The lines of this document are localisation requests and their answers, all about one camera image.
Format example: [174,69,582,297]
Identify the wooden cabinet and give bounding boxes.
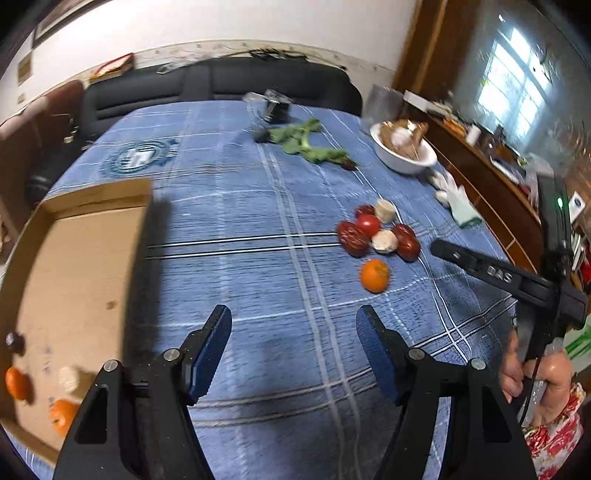
[427,108,550,273]

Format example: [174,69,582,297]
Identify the brown husk pieces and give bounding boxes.
[379,119,430,160]

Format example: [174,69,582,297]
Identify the cardboard box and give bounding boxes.
[0,178,155,467]

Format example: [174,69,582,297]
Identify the white work glove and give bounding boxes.
[427,170,483,228]

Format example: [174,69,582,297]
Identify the person's right hand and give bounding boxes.
[500,330,577,426]

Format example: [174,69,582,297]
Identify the red flat box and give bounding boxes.
[88,53,136,84]

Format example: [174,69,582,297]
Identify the red tomato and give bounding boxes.
[356,215,382,237]

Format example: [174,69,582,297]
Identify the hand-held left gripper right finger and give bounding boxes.
[355,305,539,480]

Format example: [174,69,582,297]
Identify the green leafy vegetable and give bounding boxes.
[267,119,349,164]

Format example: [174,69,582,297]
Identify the clear plastic container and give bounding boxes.
[365,84,407,121]

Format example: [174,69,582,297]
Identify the white bowl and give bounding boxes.
[370,121,438,175]

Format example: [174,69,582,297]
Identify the orange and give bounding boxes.
[50,399,80,438]
[4,367,34,402]
[360,259,391,293]

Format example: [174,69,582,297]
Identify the black box device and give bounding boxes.
[243,90,293,124]

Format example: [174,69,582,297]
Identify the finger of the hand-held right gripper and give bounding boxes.
[431,239,560,302]

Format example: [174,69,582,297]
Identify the blue plaid tablecloth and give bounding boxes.
[0,99,541,480]

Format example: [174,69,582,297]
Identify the window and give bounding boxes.
[475,28,555,134]

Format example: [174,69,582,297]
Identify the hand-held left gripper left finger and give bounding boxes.
[53,305,232,480]

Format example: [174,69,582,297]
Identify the black leather sofa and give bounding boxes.
[76,60,363,139]

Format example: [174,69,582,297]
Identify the brown armchair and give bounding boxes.
[0,79,86,195]

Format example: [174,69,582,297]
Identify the framed wall picture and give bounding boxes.
[32,0,109,47]

